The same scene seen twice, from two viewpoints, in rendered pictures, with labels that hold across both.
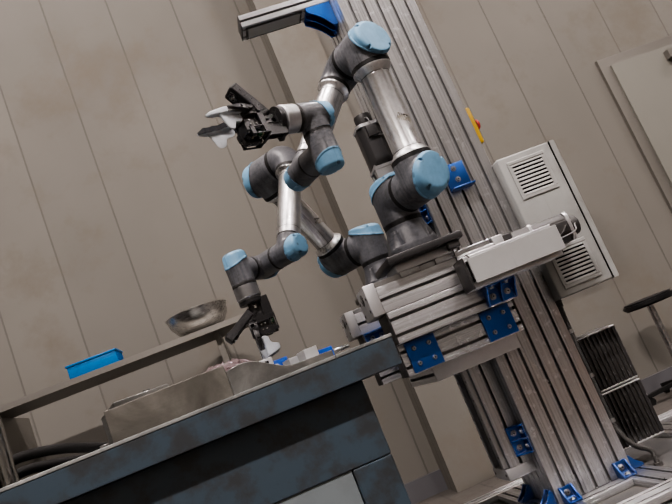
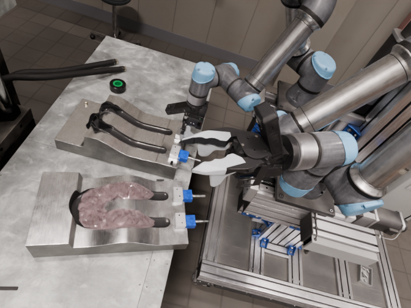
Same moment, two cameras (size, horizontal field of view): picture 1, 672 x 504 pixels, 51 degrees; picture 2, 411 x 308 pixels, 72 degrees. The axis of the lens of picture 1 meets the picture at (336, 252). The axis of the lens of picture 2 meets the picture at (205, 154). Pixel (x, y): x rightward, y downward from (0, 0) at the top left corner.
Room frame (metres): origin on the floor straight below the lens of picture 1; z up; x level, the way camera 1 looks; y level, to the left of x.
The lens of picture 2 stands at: (1.26, 0.13, 1.83)
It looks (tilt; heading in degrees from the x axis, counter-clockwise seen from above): 50 degrees down; 4
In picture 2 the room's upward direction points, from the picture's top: 21 degrees clockwise
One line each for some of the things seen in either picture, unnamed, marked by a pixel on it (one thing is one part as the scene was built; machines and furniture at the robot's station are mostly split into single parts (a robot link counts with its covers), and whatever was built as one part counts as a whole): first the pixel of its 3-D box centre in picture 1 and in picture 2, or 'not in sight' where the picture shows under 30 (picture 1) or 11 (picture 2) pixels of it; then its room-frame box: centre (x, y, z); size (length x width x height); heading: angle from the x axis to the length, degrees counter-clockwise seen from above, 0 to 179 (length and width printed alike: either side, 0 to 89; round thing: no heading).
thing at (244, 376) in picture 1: (220, 395); (116, 211); (1.67, 0.38, 0.85); 0.50 x 0.26 x 0.11; 118
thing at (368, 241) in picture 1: (368, 242); (317, 70); (2.49, -0.12, 1.20); 0.13 x 0.12 x 0.14; 57
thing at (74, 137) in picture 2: not in sight; (126, 132); (2.00, 0.53, 0.87); 0.50 x 0.26 x 0.14; 101
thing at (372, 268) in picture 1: (382, 271); (304, 91); (2.49, -0.12, 1.09); 0.15 x 0.15 x 0.10
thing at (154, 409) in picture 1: (176, 409); not in sight; (1.21, 0.36, 0.83); 0.20 x 0.15 x 0.07; 101
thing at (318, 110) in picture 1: (311, 117); (325, 150); (1.74, -0.07, 1.43); 0.11 x 0.08 x 0.09; 126
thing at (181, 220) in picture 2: (326, 353); (192, 221); (1.75, 0.12, 0.85); 0.13 x 0.05 x 0.05; 118
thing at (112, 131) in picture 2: not in sight; (129, 127); (1.99, 0.51, 0.92); 0.35 x 0.16 x 0.09; 101
